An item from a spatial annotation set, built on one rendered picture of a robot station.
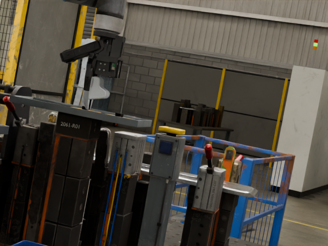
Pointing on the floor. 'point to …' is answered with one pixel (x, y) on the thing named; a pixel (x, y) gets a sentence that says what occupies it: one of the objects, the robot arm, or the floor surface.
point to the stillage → (239, 216)
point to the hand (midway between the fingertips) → (86, 104)
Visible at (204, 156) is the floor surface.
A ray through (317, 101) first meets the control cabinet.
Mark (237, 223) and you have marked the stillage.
